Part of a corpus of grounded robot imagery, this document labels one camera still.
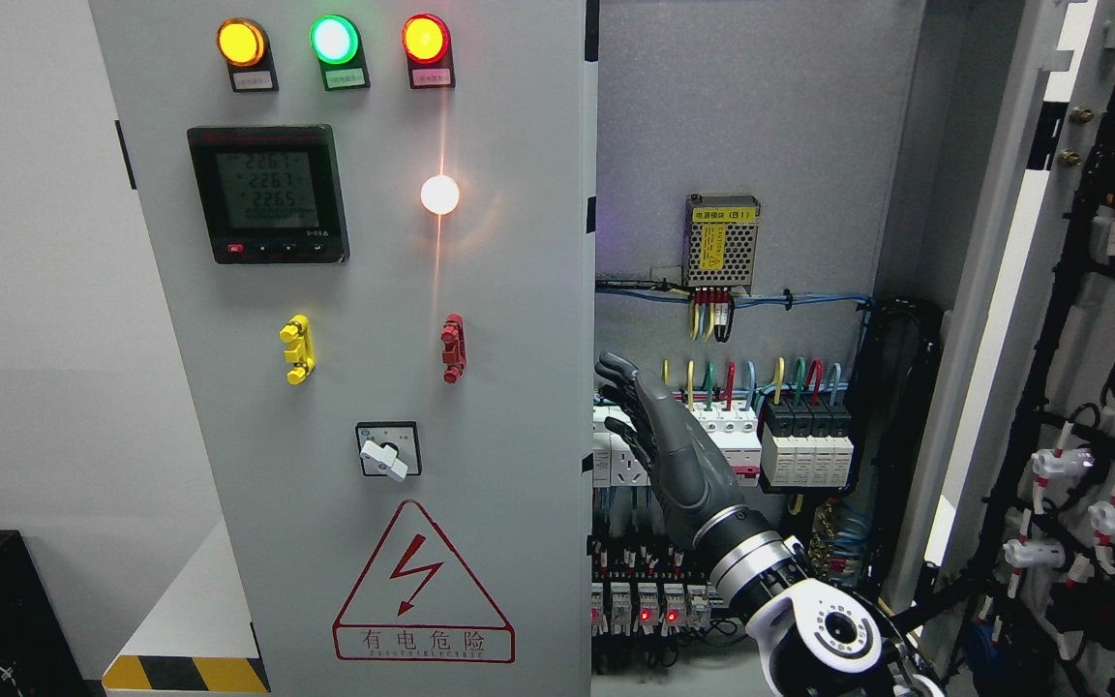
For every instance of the brass ground bar right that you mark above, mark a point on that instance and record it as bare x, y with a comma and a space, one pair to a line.
824, 530

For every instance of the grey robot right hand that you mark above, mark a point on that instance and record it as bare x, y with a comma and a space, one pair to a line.
689, 475

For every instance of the grey cabinet body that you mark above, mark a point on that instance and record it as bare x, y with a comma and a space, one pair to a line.
886, 142

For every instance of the yellow indicator light left door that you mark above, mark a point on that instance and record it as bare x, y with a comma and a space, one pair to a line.
244, 45

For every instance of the grey cabinet door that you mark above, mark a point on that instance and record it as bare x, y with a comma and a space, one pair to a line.
1006, 565
502, 449

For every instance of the black white surge protector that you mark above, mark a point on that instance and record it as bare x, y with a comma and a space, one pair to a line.
806, 446

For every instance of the red terminal clip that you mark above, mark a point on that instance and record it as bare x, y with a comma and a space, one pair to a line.
453, 351

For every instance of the green indicator light left door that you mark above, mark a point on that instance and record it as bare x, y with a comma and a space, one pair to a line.
340, 53

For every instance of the perforated metal power supply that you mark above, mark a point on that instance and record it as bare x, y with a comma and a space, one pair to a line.
721, 234

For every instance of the white lit indicator lamp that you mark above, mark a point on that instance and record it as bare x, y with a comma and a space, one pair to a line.
440, 194

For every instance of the red electric danger warning sticker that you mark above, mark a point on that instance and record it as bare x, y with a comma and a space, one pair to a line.
417, 600

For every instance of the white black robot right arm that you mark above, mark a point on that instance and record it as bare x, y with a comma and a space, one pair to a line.
813, 639

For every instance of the white rotary selector switch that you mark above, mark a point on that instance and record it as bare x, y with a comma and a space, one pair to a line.
389, 449

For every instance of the relay terminal row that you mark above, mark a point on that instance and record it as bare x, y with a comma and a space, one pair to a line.
643, 585

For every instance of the yellow terminal clip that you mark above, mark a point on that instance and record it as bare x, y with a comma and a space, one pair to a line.
298, 348

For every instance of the black digital power meter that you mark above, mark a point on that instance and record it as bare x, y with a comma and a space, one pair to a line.
270, 194

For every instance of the white socket breaker row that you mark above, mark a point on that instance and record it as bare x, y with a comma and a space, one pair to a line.
733, 431

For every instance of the red indicator light left door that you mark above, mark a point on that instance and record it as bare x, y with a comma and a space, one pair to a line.
427, 42

